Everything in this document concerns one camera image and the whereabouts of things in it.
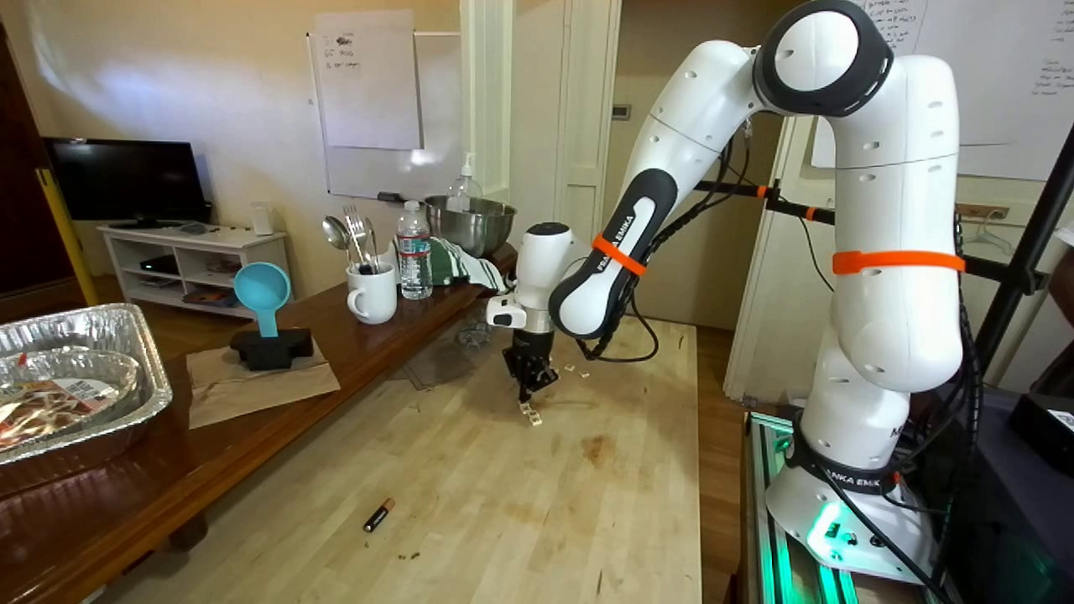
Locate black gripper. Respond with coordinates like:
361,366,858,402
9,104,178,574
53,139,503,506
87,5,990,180
499,328,564,402

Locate clear glass cup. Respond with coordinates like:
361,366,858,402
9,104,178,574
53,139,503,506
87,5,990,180
449,302,503,355

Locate green striped white towel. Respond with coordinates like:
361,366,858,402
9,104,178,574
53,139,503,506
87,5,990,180
426,233,516,299

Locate stainless steel bowl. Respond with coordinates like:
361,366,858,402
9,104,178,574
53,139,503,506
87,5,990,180
420,196,522,262

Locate clear water bottle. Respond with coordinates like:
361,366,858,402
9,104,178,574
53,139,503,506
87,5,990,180
393,199,438,307

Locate white ceramic mug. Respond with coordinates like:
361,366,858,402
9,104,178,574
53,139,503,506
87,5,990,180
342,262,402,334

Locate clear pump dispenser bottle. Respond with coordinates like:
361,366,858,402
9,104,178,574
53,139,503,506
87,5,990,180
442,150,480,218

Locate small black marker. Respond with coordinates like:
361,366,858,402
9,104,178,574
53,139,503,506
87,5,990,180
361,500,396,538

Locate metal spoon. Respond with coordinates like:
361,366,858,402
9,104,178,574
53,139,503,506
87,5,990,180
347,213,381,275

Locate white counter cabinet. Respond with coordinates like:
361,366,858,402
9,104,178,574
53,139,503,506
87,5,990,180
718,205,858,411

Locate white door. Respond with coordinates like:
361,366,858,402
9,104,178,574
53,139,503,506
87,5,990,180
458,0,626,309

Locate metal ladle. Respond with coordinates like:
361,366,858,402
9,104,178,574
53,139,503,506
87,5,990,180
318,213,355,273

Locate black stand block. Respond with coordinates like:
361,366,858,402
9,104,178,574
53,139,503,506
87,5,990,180
224,325,318,377

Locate brown paper sheet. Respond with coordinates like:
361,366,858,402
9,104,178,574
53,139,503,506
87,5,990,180
182,337,347,438

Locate whiteboard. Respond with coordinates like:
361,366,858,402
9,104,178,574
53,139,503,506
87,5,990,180
318,30,469,205

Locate black boom pole orange clamps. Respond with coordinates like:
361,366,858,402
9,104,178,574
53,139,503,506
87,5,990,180
692,175,1064,289

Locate white paper sheet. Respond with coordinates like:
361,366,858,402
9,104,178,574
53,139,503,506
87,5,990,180
305,9,426,153

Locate white television stand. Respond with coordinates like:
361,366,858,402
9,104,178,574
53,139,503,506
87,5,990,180
99,218,296,325

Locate aluminium foil tray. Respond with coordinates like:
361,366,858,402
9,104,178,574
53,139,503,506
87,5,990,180
0,299,178,469

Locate dark wooden table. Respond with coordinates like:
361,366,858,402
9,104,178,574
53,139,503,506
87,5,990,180
0,242,525,604

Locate black television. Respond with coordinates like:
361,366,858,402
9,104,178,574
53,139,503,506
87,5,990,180
40,133,217,233

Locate yellow stick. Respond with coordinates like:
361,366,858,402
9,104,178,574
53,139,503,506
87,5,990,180
32,164,101,309

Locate black box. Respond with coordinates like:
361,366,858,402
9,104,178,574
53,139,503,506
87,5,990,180
1005,387,1074,481

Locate black tripod pole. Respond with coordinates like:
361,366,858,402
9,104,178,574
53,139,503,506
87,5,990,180
971,120,1074,389

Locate dark wooden cabinet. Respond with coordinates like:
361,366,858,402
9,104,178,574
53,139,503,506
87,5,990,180
0,17,73,294

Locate handwritten white sheet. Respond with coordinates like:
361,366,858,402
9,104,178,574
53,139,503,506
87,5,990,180
892,0,1074,185

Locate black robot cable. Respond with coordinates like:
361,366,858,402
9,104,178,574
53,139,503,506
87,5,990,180
575,120,852,369

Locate orange cable strap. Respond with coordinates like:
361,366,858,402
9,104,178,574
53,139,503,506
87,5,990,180
587,233,653,282
831,245,971,279

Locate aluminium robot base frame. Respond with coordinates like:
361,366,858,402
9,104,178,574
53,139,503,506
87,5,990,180
737,407,955,604

